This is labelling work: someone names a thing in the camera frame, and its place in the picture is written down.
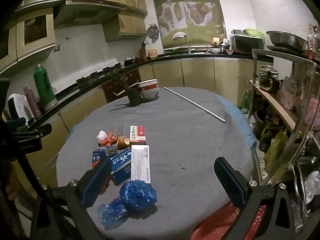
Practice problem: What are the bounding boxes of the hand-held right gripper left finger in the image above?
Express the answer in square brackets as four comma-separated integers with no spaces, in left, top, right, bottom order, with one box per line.
[27,156,113,240]

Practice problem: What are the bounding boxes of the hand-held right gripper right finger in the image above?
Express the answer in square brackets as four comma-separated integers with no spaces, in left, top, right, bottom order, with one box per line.
[214,156,298,240]

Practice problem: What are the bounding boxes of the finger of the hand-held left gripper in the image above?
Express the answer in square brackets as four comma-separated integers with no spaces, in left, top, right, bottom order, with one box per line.
[24,124,52,140]

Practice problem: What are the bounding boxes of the blue drink carton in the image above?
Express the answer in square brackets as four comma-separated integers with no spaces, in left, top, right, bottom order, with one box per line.
[110,150,132,186]
[92,146,112,168]

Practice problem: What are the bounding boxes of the red plastic mesh basket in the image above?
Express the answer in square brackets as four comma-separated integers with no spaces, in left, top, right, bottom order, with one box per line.
[190,201,268,240]

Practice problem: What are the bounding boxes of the blue plastic bag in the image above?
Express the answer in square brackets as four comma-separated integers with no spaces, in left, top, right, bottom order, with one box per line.
[97,179,158,230]

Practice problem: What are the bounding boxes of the orange food scraps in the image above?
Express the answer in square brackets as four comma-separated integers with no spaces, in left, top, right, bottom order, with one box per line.
[98,131,118,147]

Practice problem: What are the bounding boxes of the brown eggshell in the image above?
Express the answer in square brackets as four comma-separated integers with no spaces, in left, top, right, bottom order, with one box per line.
[117,136,129,151]

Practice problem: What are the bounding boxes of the red and white medicine box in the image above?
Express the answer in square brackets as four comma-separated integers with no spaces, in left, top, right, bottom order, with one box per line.
[129,125,147,145]

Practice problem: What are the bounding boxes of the purple thermos flask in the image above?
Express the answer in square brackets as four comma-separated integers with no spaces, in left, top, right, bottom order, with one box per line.
[23,86,42,120]

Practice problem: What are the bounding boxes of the white electric kettle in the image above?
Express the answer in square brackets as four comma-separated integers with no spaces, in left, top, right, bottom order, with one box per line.
[7,93,35,128]

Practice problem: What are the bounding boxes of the green thermos flask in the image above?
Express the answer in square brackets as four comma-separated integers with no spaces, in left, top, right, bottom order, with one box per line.
[33,64,58,111]

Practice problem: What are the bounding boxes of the yellow plastic bag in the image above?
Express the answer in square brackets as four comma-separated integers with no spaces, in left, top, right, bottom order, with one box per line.
[264,129,290,173]

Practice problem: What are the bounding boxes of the blue undercloth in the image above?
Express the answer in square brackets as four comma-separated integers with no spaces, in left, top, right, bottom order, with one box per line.
[217,97,258,152]

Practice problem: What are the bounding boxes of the green plastic bottle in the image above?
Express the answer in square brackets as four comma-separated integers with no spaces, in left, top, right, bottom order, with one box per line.
[239,90,253,113]

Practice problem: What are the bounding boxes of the long metal rod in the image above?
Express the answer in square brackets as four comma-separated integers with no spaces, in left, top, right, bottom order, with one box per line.
[164,87,226,124]

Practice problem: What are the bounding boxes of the metal storage rack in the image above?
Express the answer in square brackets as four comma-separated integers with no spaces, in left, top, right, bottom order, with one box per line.
[251,47,320,189]

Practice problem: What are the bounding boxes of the black gas stove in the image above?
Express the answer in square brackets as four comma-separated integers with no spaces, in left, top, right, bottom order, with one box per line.
[76,64,123,85]

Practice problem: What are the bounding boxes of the white plastic bag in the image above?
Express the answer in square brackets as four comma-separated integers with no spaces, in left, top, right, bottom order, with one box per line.
[304,171,320,206]

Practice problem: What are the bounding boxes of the dark brown drawer cabinet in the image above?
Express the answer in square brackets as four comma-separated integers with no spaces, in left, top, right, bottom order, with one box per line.
[102,69,141,103]

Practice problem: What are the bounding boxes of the dark utensil holder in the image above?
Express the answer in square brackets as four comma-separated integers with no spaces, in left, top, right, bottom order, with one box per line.
[110,71,142,106]

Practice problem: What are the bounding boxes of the metal cooking pot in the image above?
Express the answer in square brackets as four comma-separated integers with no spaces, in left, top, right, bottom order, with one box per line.
[258,66,281,93]

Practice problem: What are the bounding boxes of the stack of red-rimmed bowls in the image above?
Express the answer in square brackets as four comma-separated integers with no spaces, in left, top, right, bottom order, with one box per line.
[138,79,160,100]

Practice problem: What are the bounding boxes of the beige base cabinets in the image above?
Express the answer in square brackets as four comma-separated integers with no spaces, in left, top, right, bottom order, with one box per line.
[15,54,273,188]

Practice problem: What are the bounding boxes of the brown knife block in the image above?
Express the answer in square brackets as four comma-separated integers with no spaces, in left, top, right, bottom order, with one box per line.
[139,41,148,60]

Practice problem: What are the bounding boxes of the metal range hood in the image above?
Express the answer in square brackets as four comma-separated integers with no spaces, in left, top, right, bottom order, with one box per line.
[15,0,148,30]

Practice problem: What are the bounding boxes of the pile of dishes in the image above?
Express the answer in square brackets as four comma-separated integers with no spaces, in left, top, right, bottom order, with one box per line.
[211,37,235,55]

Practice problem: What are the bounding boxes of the dark countertop oven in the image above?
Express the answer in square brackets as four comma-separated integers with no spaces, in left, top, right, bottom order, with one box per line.
[230,35,264,53]

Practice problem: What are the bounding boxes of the metal faucet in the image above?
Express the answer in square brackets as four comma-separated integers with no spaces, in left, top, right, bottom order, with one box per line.
[172,32,192,54]

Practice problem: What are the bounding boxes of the green plastic lid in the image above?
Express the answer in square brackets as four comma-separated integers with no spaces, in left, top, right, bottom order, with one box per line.
[244,29,265,38]

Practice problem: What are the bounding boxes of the hanging metal strainer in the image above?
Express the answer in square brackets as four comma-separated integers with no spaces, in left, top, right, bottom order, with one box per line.
[147,24,160,43]

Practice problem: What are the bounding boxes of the large metal basin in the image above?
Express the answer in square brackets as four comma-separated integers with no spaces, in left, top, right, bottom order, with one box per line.
[266,31,308,51]

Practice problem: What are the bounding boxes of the glass door wall cabinet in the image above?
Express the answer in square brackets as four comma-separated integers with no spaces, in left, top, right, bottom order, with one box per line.
[0,7,57,73]

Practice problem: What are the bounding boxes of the small beige wall cabinet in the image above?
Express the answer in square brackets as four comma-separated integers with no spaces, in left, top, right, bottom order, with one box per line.
[102,14,148,42]

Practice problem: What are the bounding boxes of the waterfall wall poster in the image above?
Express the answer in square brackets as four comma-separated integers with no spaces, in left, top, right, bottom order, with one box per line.
[149,0,227,50]

